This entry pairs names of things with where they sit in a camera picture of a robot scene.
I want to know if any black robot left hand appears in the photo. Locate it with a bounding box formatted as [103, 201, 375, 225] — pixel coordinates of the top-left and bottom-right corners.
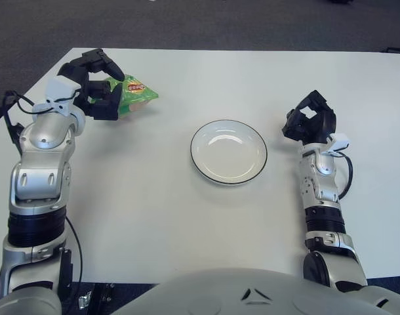
[58, 48, 125, 121]

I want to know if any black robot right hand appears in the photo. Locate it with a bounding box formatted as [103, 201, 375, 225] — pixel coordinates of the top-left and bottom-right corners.
[281, 90, 338, 145]

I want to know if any green potato chip bag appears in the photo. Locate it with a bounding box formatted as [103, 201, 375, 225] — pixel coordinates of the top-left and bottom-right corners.
[103, 74, 159, 119]

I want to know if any white plate black rim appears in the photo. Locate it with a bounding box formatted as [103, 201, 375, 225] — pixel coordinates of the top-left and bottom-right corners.
[190, 119, 269, 187]

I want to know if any grey robot torso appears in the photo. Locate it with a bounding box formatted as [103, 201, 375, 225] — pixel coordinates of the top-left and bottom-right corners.
[0, 267, 319, 315]

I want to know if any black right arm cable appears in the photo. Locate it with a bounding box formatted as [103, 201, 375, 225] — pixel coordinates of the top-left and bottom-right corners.
[337, 152, 354, 200]

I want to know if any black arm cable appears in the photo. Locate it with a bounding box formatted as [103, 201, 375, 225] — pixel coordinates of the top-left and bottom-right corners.
[337, 152, 354, 200]
[2, 90, 83, 284]

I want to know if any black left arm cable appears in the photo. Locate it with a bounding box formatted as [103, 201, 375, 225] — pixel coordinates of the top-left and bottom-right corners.
[2, 90, 83, 284]

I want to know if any black frame with metal bracket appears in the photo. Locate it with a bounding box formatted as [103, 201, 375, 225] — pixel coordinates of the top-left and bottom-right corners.
[78, 282, 122, 309]

